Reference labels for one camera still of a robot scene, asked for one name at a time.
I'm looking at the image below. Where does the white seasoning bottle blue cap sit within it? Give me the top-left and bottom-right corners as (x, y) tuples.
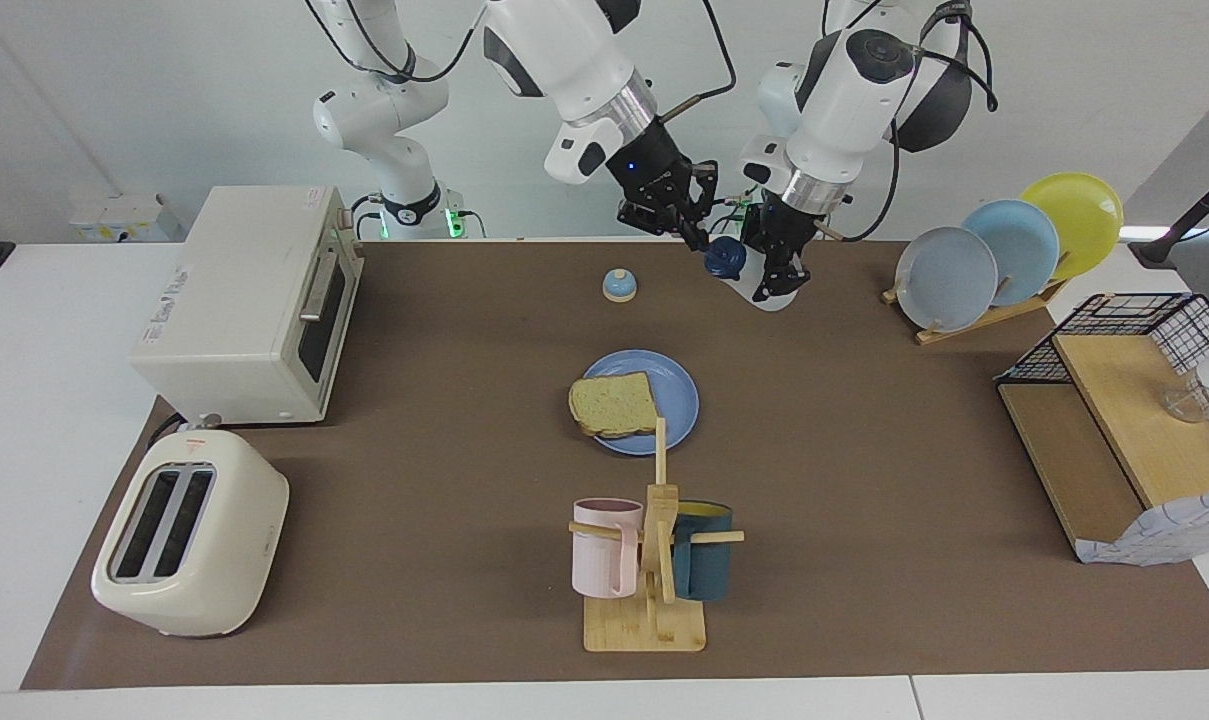
(704, 236), (801, 313)

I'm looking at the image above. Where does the toast bread slice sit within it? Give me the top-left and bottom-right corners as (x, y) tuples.
(568, 372), (660, 439)

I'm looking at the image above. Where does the blue dinner plate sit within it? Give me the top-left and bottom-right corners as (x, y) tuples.
(577, 349), (701, 457)

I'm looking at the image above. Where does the grey-blue plate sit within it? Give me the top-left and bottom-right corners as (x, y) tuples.
(894, 227), (999, 333)

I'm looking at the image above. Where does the wooden plate rack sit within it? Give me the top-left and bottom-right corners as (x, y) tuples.
(882, 275), (1070, 347)

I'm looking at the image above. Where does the light blue plate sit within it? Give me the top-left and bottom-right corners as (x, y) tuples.
(961, 199), (1061, 307)

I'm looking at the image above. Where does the yellow plate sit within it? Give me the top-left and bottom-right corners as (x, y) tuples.
(1019, 172), (1125, 281)

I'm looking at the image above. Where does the teal mug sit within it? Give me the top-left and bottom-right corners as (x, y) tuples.
(670, 500), (735, 603)

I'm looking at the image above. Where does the pink mug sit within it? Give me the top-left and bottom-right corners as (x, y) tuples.
(572, 498), (645, 600)

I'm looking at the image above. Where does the black stand pole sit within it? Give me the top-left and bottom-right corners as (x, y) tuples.
(1129, 160), (1209, 269)

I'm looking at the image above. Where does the wooden mug tree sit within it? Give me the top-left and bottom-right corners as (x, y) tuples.
(568, 418), (746, 654)

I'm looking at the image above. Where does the brown table mat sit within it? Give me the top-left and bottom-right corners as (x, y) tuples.
(19, 238), (1209, 691)

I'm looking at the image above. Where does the clear glass cup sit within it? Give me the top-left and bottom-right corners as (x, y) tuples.
(1157, 380), (1209, 426)

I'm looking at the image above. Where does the white toaster oven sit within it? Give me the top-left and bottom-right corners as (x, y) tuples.
(129, 185), (365, 426)

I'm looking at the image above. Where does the blue white patterned cloth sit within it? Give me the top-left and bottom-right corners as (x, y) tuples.
(1074, 490), (1209, 568)

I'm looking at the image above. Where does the white background box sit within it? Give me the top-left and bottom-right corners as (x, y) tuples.
(69, 192), (183, 244)

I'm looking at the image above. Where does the cream pop-up toaster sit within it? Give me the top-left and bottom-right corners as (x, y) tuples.
(91, 428), (291, 639)

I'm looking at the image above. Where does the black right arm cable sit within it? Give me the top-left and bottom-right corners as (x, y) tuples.
(654, 0), (737, 126)

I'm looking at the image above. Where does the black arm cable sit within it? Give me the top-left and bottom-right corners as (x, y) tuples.
(654, 0), (737, 126)
(819, 0), (1000, 244)

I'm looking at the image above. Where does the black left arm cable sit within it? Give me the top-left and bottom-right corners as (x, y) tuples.
(819, 0), (1000, 244)

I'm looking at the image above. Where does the black right base cable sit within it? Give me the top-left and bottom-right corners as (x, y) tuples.
(349, 190), (390, 241)

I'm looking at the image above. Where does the wooden shelf with wire basket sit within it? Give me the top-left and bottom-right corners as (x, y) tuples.
(994, 292), (1209, 566)

